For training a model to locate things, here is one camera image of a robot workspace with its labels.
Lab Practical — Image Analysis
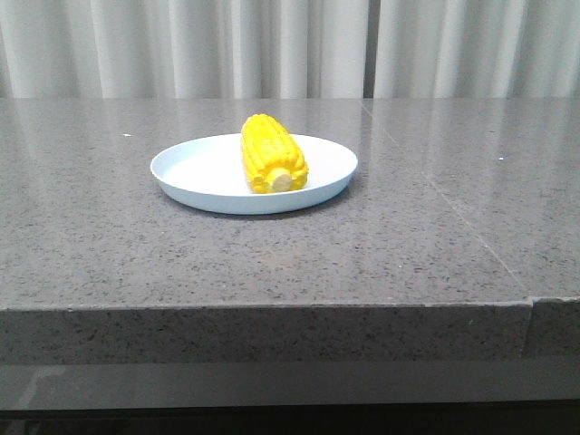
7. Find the yellow corn cob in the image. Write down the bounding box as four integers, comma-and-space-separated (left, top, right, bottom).
241, 113, 309, 194

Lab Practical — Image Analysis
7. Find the light blue round plate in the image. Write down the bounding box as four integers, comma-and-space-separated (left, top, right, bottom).
150, 133, 358, 215

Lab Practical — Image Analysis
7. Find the grey pleated curtain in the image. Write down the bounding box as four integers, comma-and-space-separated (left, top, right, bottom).
1, 1, 579, 99

